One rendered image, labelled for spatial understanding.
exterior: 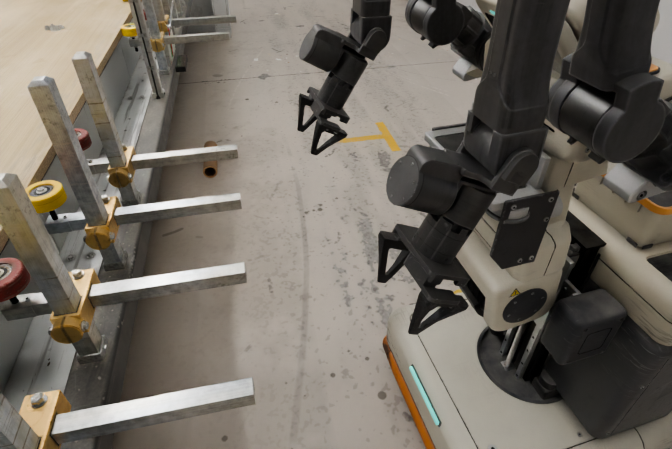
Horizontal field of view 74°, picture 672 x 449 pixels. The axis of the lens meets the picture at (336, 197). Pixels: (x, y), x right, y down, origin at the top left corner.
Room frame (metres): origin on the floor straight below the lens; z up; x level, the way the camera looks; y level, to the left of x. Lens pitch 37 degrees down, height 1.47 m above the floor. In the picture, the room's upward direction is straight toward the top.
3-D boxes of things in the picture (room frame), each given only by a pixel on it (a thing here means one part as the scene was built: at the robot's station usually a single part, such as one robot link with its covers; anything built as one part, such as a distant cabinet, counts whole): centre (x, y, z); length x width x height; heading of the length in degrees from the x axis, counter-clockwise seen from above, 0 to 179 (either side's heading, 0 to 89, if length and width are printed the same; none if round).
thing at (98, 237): (0.79, 0.54, 0.81); 0.14 x 0.06 x 0.05; 12
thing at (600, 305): (0.67, -0.43, 0.68); 0.28 x 0.27 x 0.25; 16
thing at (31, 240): (0.52, 0.48, 0.88); 0.04 x 0.04 x 0.48; 12
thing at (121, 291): (0.58, 0.39, 0.81); 0.43 x 0.03 x 0.04; 102
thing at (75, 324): (0.54, 0.48, 0.82); 0.14 x 0.06 x 0.05; 12
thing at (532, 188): (0.69, -0.29, 0.99); 0.28 x 0.16 x 0.22; 16
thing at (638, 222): (0.81, -0.68, 0.87); 0.23 x 0.15 x 0.11; 16
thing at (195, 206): (0.82, 0.45, 0.81); 0.43 x 0.03 x 0.04; 102
